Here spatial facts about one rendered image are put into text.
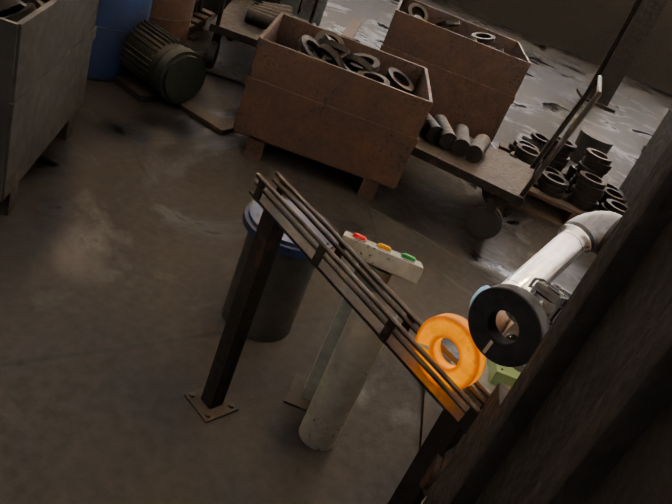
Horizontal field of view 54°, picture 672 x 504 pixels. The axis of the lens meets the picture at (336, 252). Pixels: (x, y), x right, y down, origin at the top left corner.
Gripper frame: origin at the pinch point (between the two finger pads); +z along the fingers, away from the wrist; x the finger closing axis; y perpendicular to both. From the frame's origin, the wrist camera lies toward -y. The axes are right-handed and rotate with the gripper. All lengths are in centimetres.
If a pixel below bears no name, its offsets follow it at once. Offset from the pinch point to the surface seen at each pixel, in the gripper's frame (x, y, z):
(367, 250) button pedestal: -53, -18, -33
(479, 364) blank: -0.5, -12.0, -2.7
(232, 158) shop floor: -204, -56, -127
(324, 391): -41, -59, -34
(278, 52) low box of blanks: -204, 3, -121
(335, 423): -35, -66, -39
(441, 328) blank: -10.8, -11.3, -2.0
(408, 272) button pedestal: -42, -18, -40
